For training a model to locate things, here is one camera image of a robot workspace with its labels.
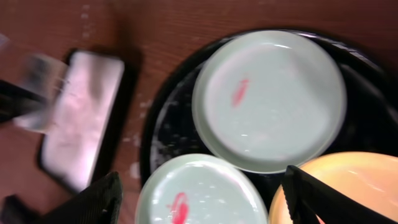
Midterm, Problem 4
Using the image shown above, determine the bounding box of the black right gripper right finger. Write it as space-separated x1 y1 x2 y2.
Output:
282 166 397 224

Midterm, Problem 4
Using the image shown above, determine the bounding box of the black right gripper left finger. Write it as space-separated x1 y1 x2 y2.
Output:
37 172 123 224

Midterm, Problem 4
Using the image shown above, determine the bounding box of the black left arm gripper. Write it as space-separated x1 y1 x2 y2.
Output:
1 80 46 123

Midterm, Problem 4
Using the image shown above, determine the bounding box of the yellow blue sponge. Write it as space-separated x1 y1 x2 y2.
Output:
13 54 67 133

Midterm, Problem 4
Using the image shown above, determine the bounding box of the yellow plate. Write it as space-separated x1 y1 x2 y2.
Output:
268 151 398 224

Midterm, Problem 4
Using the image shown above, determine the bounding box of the pale green plate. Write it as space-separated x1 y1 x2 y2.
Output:
192 30 347 174
135 154 268 224

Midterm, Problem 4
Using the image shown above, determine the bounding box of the black rectangular foam tray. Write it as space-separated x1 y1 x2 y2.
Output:
39 50 129 192

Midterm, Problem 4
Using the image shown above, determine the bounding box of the black round tray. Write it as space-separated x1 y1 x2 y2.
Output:
140 29 397 204

